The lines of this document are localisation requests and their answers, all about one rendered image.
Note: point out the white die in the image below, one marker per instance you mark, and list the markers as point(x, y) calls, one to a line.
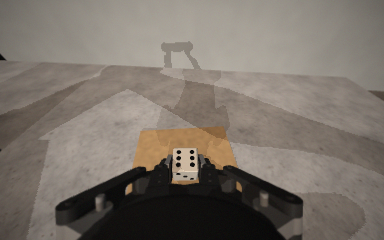
point(185, 164)

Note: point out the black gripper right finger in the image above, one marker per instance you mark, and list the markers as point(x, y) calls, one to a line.
point(284, 209)

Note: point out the tan flat mat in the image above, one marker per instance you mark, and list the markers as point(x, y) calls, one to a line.
point(155, 145)

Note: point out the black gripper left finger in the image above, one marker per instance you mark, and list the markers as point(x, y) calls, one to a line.
point(75, 215)

